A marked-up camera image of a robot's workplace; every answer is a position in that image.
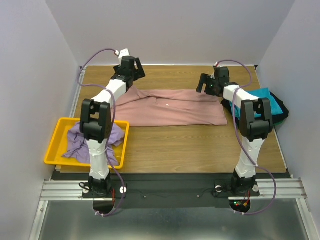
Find black folded t-shirt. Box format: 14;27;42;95
221;88;289;127

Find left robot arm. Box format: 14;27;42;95
79;55;146;198

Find teal folded t-shirt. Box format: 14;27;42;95
228;87;284;118

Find lavender t-shirt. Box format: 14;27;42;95
62;121;125;166

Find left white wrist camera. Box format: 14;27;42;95
114;48;130;60

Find pink graphic t-shirt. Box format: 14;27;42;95
115;86;228;127

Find yellow plastic tray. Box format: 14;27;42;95
44;117;130;170

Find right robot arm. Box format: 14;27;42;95
196;66;273;195

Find green folded t-shirt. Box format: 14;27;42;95
273;120;284;126

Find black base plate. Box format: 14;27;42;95
51;172;293;210

